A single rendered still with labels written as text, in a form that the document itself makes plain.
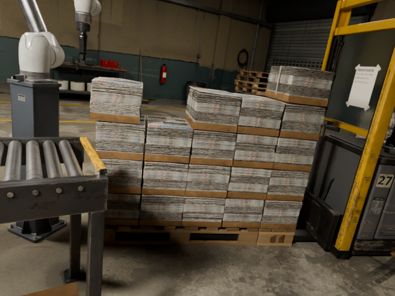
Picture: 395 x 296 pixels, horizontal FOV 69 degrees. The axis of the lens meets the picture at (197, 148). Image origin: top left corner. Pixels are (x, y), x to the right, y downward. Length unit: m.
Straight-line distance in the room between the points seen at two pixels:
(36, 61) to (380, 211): 2.44
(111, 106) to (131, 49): 6.95
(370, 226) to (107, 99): 2.00
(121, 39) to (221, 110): 6.95
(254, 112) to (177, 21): 7.49
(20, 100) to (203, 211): 1.33
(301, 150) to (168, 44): 7.37
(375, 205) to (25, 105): 2.37
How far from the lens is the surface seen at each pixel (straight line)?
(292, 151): 2.07
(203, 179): 1.91
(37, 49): 1.94
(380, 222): 2.54
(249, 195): 2.06
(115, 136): 1.79
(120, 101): 1.75
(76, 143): 1.51
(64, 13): 8.36
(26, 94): 1.94
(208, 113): 1.80
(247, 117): 1.87
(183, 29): 9.28
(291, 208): 2.25
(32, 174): 1.10
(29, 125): 1.97
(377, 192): 2.37
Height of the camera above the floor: 1.21
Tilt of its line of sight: 16 degrees down
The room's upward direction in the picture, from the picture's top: 8 degrees clockwise
